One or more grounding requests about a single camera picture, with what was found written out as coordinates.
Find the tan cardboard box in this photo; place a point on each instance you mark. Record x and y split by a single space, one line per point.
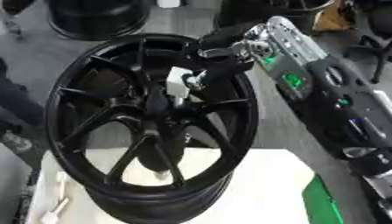
331 17

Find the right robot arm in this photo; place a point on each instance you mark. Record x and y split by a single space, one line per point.
347 99

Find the white pin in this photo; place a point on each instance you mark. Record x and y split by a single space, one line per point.
62 184
53 209

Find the black office chair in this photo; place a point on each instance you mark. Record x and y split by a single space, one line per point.
380 20

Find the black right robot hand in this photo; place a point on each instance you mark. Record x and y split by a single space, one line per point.
224 36

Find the black spoked wheel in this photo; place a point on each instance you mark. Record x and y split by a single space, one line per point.
153 204

